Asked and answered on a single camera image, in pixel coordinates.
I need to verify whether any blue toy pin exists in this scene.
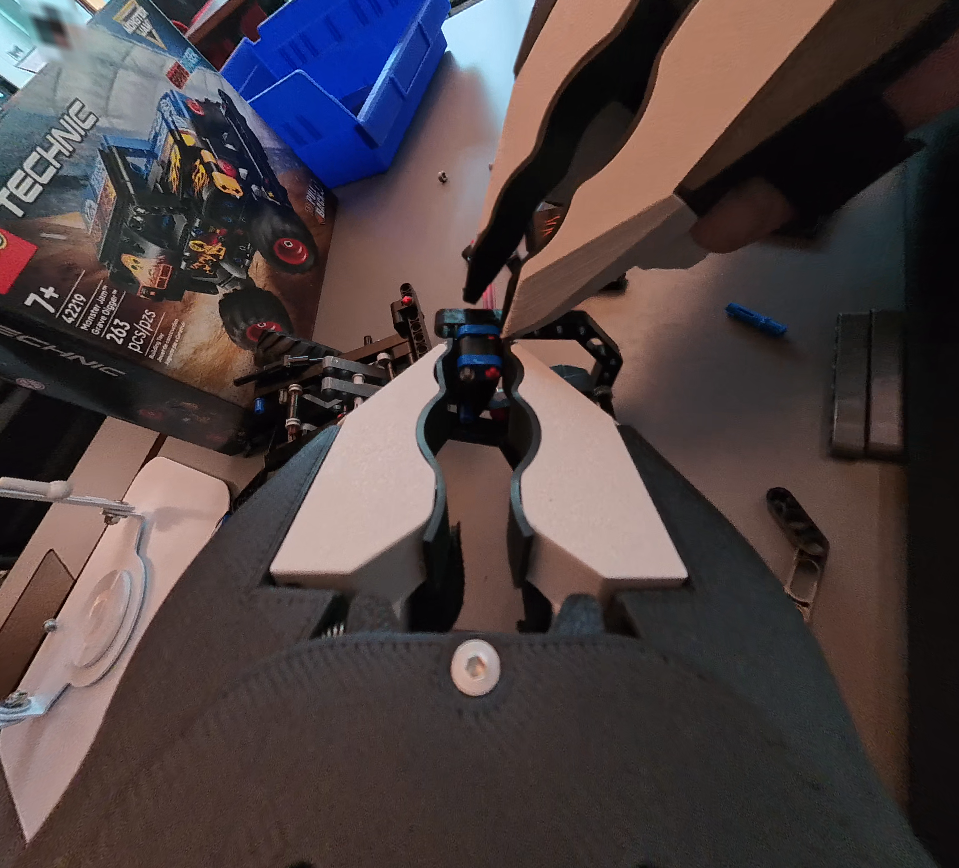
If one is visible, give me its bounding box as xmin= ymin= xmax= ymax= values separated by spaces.
xmin=726 ymin=302 xmax=789 ymax=342

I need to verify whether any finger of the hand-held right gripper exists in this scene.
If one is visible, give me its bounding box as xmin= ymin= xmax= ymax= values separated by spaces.
xmin=462 ymin=0 xmax=668 ymax=307
xmin=502 ymin=0 xmax=863 ymax=342

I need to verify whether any white document stand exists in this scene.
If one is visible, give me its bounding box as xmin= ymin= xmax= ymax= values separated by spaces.
xmin=0 ymin=456 xmax=229 ymax=839

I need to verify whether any black angled toy beam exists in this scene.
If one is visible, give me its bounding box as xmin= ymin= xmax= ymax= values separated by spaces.
xmin=766 ymin=486 xmax=830 ymax=622

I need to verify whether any monster truck toy set box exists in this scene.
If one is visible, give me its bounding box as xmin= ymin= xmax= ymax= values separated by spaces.
xmin=0 ymin=0 xmax=338 ymax=457

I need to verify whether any black orange flame toy panel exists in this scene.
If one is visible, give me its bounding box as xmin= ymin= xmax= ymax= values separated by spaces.
xmin=532 ymin=202 xmax=570 ymax=247

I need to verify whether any black toy truck chassis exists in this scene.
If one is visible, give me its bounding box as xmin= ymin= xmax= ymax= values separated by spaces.
xmin=237 ymin=281 xmax=436 ymax=467

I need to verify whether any light grey desk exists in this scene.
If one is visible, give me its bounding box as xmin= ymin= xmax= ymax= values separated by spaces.
xmin=0 ymin=0 xmax=915 ymax=809

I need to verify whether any person's right hand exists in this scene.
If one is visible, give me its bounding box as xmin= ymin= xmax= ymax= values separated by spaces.
xmin=690 ymin=29 xmax=959 ymax=258

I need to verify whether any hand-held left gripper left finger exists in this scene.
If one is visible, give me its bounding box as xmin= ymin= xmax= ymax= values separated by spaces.
xmin=267 ymin=341 xmax=458 ymax=614

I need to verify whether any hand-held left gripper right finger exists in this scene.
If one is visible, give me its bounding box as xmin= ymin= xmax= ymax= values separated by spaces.
xmin=502 ymin=341 xmax=690 ymax=614

